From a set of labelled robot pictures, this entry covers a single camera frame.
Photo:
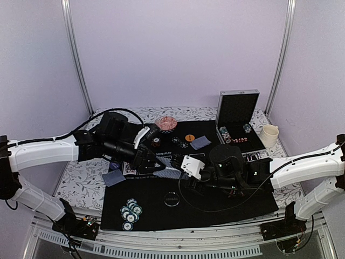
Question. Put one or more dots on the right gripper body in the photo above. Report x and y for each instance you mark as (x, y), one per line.
(191, 184)

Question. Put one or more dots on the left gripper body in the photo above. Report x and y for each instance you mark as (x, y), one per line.
(140, 151)

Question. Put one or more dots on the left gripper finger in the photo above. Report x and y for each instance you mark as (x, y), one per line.
(153, 160)
(151, 169)

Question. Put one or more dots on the red poker chip stack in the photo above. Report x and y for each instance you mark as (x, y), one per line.
(156, 142)

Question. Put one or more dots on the queen face up card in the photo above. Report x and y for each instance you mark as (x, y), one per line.
(127, 169)

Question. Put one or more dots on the blue playing card deck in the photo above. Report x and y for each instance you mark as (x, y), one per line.
(172, 168)

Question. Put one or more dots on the black 100 poker chip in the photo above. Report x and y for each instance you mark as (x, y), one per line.
(176, 140)

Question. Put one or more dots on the black poker chip stack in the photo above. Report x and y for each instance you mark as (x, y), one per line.
(183, 145)

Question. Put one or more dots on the clear dealer button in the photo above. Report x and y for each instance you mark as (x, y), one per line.
(171, 199)

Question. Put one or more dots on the dealt blue card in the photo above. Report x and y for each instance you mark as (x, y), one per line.
(200, 143)
(113, 178)

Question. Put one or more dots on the orange big blind button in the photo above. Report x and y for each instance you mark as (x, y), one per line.
(189, 137)

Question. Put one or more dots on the blue green chip stack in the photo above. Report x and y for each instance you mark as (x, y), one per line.
(131, 211)

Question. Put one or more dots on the blue white poker chip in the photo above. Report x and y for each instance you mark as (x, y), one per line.
(127, 226)

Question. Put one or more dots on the purple small blind button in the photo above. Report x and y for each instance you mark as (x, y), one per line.
(114, 166)

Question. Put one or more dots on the red black triangle card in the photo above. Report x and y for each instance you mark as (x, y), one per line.
(235, 193)

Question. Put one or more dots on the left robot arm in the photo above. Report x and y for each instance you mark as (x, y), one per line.
(108, 139)

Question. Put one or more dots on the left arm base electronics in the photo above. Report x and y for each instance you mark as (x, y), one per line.
(69, 225)

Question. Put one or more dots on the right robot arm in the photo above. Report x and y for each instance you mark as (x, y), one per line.
(327, 163)

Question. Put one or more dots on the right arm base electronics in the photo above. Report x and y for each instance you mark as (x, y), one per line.
(287, 232)

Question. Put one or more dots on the black poker mat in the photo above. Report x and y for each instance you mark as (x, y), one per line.
(194, 210)

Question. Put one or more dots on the patterned small bowl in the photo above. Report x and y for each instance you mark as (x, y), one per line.
(166, 124)

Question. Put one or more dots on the left poker chip row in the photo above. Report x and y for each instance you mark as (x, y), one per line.
(225, 135)

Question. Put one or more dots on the poker chip row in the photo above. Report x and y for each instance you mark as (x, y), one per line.
(247, 128)
(225, 135)

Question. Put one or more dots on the right poker chip row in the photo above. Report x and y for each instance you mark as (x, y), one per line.
(247, 128)

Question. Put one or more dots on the cream ceramic mug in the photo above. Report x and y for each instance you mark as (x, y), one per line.
(268, 135)

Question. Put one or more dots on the aluminium poker chip case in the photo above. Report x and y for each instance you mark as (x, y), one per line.
(235, 109)

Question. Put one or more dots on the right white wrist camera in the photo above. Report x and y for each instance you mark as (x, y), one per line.
(192, 167)

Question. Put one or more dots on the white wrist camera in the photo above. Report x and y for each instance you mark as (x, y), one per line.
(192, 167)
(145, 133)

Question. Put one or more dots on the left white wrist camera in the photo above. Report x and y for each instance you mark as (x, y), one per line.
(145, 133)

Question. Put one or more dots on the front aluminium rail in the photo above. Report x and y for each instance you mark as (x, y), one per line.
(234, 240)

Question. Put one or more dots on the left aluminium frame post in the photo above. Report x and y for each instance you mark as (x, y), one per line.
(67, 14)

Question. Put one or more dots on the aluminium frame post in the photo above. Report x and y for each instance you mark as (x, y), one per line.
(291, 5)
(67, 14)

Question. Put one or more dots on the right aluminium frame post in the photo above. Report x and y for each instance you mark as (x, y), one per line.
(291, 5)

